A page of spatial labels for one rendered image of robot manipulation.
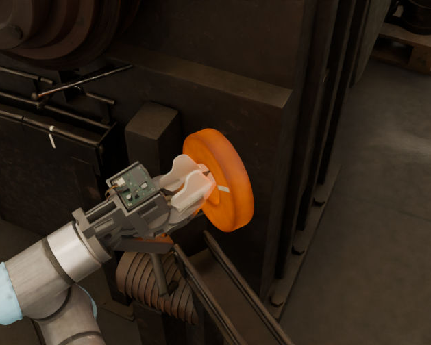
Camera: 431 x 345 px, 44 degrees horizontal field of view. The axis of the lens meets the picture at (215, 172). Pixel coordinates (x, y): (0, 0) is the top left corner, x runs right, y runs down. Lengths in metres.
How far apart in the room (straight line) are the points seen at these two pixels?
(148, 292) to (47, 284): 0.45
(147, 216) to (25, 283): 0.18
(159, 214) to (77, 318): 0.19
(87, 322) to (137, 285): 0.37
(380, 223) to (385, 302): 0.31
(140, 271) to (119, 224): 0.42
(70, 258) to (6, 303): 0.10
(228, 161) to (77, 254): 0.23
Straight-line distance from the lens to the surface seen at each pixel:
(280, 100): 0.98
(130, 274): 1.16
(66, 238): 0.73
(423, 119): 2.39
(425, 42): 2.58
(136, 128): 1.03
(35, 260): 0.73
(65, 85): 1.00
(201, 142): 0.74
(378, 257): 1.87
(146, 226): 0.72
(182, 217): 0.74
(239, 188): 0.72
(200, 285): 0.94
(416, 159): 2.20
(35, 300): 0.75
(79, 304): 0.82
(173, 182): 0.77
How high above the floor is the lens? 1.50
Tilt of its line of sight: 48 degrees down
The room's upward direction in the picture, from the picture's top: straight up
